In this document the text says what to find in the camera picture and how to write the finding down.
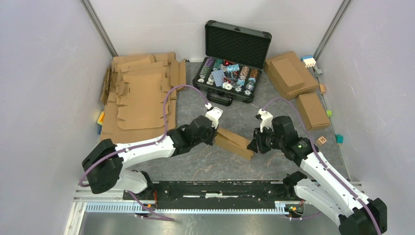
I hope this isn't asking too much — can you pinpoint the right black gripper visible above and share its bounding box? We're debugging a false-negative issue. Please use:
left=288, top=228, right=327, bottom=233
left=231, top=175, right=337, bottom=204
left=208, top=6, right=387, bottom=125
left=247, top=125, right=285, bottom=154

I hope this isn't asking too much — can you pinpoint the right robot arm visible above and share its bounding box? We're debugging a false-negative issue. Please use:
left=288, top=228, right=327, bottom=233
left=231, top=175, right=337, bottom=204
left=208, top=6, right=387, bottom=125
left=247, top=111, right=388, bottom=235

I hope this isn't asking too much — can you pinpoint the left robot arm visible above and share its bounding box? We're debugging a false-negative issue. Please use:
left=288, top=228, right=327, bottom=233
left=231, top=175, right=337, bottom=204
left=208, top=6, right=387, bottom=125
left=80, top=115, right=219, bottom=200

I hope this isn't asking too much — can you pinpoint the small folded cardboard box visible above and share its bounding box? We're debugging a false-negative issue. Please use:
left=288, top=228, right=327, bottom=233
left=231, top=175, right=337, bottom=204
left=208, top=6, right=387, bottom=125
left=296, top=93, right=331, bottom=131

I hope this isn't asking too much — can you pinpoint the large folded cardboard box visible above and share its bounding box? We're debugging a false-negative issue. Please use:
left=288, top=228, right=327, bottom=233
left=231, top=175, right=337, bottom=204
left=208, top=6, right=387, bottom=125
left=264, top=51, right=319, bottom=100

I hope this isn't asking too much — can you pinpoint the wooden letter H cube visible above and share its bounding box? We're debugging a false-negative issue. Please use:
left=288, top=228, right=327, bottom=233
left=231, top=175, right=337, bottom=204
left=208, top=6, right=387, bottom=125
left=315, top=136, right=327, bottom=146

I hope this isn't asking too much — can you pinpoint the stack of flat cardboard blanks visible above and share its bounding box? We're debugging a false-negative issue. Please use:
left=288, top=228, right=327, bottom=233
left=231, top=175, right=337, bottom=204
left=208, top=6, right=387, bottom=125
left=100, top=52, right=186, bottom=143

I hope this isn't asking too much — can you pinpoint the black poker chip case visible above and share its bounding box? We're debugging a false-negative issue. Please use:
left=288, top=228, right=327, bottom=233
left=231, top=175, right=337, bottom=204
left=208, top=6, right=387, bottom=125
left=192, top=20, right=272, bottom=106

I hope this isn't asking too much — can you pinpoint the teal cube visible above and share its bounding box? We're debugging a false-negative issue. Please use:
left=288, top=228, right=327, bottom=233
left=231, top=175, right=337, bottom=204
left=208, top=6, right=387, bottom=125
left=335, top=134, right=344, bottom=144

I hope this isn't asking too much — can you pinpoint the small wooden cube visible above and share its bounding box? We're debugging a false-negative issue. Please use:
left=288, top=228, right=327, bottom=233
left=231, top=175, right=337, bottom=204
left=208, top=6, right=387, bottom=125
left=319, top=84, right=326, bottom=94

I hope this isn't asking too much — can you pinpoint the grey toy block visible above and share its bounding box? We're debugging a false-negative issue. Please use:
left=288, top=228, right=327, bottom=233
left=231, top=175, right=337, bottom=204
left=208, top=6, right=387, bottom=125
left=313, top=68, right=323, bottom=77

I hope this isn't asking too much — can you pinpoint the blue white toy block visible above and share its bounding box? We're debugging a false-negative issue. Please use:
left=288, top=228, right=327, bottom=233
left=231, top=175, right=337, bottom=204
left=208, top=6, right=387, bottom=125
left=300, top=55, right=317, bottom=68

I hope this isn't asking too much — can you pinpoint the orange yellow block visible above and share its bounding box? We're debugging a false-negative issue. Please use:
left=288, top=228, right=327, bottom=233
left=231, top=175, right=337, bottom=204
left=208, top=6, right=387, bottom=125
left=96, top=111, right=105, bottom=135

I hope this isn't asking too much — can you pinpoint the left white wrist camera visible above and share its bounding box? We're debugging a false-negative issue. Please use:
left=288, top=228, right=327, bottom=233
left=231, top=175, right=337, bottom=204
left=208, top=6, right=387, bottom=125
left=205, top=103, right=223, bottom=129

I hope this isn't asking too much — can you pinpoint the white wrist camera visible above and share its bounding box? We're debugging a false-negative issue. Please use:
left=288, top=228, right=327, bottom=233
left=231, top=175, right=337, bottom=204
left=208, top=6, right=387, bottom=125
left=205, top=103, right=223, bottom=129
left=255, top=109, right=274, bottom=133

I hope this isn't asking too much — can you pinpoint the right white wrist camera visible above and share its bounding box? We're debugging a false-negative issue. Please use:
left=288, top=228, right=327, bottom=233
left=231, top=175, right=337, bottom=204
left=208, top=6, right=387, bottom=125
left=255, top=109, right=274, bottom=133

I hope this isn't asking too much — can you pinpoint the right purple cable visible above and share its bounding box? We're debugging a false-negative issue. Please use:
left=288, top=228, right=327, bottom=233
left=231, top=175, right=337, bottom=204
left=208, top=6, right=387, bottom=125
left=262, top=97, right=382, bottom=235

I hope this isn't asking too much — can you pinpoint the purple cable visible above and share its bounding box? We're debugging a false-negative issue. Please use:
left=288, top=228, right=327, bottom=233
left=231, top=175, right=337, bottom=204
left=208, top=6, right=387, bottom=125
left=78, top=84, right=211, bottom=222
left=262, top=97, right=382, bottom=235

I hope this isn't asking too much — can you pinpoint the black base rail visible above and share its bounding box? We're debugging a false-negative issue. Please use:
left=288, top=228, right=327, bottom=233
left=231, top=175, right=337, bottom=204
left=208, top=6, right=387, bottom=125
left=135, top=180, right=300, bottom=210

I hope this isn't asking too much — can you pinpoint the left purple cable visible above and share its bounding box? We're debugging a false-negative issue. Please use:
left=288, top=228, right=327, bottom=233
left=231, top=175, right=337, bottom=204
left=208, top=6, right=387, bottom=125
left=78, top=84, right=211, bottom=222

